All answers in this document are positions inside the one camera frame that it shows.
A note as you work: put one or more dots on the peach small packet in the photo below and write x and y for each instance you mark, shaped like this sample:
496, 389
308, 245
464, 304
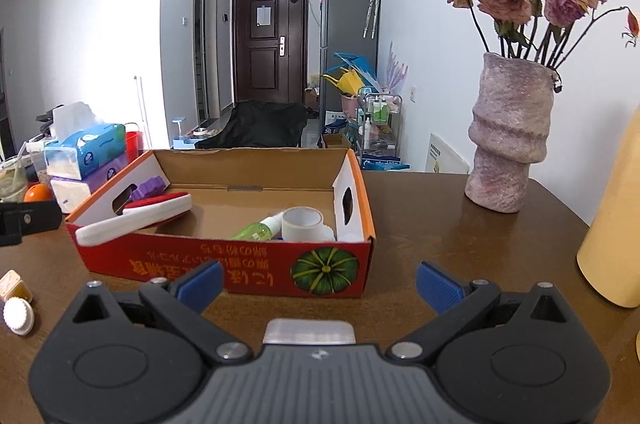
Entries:
14, 285

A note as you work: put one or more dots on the yellow thermos jug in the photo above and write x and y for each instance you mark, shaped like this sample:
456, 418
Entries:
617, 214

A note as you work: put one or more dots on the blue litter bag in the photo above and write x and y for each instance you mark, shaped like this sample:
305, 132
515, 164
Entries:
382, 164

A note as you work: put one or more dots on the grey refrigerator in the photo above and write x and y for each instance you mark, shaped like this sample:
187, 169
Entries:
345, 34

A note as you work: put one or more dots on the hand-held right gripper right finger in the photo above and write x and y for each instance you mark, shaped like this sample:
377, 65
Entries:
437, 286

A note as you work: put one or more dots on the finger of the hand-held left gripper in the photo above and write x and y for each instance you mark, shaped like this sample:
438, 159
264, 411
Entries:
40, 215

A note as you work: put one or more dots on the red bucket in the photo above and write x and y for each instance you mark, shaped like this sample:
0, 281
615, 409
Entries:
134, 146

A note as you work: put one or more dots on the pale purple clothes hanger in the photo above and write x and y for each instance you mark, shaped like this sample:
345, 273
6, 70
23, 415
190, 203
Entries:
397, 69

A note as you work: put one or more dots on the blue pet water feeder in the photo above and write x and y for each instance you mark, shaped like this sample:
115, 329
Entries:
181, 139

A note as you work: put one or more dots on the yellow watering can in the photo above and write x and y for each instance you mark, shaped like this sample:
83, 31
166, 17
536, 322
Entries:
347, 83

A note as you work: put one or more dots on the pink textured vase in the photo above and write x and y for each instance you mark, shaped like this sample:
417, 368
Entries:
510, 129

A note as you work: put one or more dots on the clear tape roll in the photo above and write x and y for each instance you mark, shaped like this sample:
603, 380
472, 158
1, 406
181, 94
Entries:
302, 221

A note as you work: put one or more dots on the red and white lint brush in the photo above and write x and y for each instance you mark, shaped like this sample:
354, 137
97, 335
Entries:
150, 211

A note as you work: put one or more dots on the white bottle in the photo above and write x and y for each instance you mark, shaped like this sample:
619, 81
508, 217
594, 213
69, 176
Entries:
367, 129

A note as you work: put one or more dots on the dark brown door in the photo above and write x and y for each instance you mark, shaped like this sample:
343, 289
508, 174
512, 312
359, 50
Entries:
270, 44

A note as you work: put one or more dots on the glass of drink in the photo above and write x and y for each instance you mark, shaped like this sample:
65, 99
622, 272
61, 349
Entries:
12, 184

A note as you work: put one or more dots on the purple ridged comb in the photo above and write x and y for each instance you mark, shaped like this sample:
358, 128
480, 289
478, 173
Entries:
149, 188

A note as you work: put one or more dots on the white leaning board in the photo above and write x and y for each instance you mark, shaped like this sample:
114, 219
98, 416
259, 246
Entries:
447, 156

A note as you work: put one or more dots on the blue dustpan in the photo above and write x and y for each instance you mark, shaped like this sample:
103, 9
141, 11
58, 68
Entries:
357, 64

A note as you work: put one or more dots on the black folded device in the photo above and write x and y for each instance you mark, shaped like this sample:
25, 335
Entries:
45, 115

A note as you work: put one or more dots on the green bottles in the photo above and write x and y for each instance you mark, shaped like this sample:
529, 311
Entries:
381, 110

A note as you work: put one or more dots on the small brown cardboard box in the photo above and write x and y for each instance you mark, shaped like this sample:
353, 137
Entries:
336, 141

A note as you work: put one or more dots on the pink bucket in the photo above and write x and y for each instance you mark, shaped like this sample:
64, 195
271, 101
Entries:
349, 103

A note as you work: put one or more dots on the blue tissue pack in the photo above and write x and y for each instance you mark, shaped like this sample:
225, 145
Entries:
85, 149

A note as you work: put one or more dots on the metal storage rack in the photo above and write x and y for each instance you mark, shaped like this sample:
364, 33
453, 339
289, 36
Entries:
395, 134

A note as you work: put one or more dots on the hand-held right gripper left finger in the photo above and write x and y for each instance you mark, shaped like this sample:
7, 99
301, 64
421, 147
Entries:
200, 284

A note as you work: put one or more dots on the white scalloped cap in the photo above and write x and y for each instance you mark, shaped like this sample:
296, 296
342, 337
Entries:
17, 315

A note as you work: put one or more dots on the purple tissue pack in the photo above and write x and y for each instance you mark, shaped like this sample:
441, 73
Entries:
97, 176

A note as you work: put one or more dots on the orange fruit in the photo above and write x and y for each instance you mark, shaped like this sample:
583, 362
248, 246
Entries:
37, 194

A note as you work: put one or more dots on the green spray bottle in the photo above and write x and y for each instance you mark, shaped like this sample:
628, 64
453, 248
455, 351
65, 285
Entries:
252, 230

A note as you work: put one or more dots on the orange cardboard box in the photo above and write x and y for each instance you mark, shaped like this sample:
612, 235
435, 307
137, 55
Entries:
250, 264

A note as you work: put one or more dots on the hanging folded umbrellas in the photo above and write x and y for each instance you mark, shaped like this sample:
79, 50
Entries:
372, 4

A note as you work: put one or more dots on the blue printed bag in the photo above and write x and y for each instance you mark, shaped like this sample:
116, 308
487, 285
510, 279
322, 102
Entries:
336, 123

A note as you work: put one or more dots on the white lidded container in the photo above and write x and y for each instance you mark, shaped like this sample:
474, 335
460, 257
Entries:
37, 159

